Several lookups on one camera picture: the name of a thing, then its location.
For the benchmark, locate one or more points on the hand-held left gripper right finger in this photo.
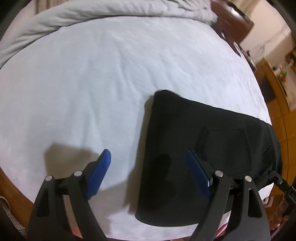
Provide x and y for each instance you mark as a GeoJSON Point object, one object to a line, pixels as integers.
{"type": "Point", "coordinates": [196, 169]}

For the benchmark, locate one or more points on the bed with light blue sheet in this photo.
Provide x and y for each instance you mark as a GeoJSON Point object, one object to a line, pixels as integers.
{"type": "Point", "coordinates": [81, 92]}

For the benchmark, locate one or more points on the dark checked cloth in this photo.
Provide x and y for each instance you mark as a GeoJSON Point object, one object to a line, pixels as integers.
{"type": "Point", "coordinates": [12, 217]}

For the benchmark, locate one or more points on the black pants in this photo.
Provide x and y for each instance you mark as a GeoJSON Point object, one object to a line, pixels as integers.
{"type": "Point", "coordinates": [185, 129]}

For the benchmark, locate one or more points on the person's pink clothing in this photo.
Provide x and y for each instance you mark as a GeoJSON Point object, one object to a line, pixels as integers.
{"type": "Point", "coordinates": [222, 230]}

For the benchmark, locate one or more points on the wooden bed frame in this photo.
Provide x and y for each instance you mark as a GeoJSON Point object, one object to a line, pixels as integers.
{"type": "Point", "coordinates": [16, 185]}

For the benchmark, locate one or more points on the dark wooden headboard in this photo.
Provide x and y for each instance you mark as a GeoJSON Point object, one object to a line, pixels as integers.
{"type": "Point", "coordinates": [231, 20]}

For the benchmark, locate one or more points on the person's right hand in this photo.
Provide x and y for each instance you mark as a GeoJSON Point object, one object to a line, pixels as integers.
{"type": "Point", "coordinates": [281, 215]}

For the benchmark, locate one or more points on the grey duvet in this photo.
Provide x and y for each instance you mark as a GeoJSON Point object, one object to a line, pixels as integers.
{"type": "Point", "coordinates": [69, 16]}

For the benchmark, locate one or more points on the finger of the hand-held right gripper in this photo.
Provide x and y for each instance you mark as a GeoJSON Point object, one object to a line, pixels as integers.
{"type": "Point", "coordinates": [277, 179]}

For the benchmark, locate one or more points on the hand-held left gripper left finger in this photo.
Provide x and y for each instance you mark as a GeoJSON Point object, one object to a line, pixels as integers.
{"type": "Point", "coordinates": [99, 173]}

